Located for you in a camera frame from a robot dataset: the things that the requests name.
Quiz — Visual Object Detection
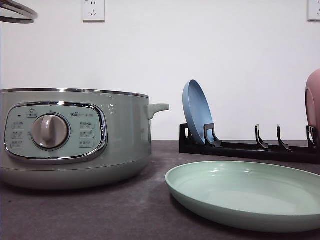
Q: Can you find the green plate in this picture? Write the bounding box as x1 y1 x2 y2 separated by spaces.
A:
165 161 320 233

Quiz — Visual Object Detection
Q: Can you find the glass steamer lid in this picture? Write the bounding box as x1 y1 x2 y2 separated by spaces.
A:
0 0 38 24

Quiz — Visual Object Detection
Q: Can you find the blue plate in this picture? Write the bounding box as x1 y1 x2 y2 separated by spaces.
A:
182 79 214 146

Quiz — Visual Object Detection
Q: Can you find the green electric steamer pot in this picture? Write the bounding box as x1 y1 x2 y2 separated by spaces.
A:
1 88 170 189

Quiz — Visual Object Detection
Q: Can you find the pink plate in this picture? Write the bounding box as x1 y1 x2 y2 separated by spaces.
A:
305 69 320 141

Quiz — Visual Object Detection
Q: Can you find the black dish rack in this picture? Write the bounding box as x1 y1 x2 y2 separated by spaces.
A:
179 123 320 164

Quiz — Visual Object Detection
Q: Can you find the white wall socket left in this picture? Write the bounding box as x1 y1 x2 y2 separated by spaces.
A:
82 0 106 24

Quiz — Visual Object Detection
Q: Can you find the white wall socket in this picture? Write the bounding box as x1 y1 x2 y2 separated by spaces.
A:
82 0 106 24
307 0 320 24

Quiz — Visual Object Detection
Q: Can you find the white wall socket right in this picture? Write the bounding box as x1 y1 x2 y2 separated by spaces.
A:
307 0 320 24

